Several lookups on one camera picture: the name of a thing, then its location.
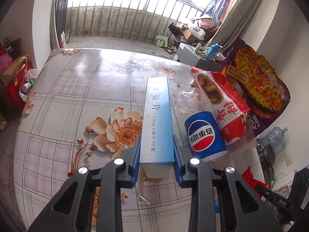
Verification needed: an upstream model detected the red white snack bag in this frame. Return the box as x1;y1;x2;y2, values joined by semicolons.
190;67;249;145

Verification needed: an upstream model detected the brown paper gift bag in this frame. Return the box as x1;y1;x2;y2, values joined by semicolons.
1;54;28;87

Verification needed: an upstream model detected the black rice cooker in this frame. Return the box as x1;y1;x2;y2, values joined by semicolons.
256;144;275;170

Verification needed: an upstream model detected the large water jug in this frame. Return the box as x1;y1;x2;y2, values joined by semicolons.
258;126;288;149

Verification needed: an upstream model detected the blue detergent bottle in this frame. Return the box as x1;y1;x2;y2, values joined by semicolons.
205;43;221;61

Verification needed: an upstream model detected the dark grey cabinet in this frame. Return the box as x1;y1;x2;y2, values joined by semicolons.
173;43;222;72

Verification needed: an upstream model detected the beige curtain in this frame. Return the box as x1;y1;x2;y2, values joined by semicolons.
206;0;261;51

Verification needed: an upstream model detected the blue white medicine box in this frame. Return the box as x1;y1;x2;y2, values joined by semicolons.
139;77;174;182

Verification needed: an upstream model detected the metal window railing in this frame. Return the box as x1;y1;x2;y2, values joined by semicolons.
65;0;203;43

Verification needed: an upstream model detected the purple food bag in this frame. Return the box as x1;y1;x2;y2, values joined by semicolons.
222;39;291;140

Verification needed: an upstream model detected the blue pepsi paper cup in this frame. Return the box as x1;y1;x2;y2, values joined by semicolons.
184;111;228;161

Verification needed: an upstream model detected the red snack wrapper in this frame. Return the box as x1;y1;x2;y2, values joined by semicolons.
241;166;269;190

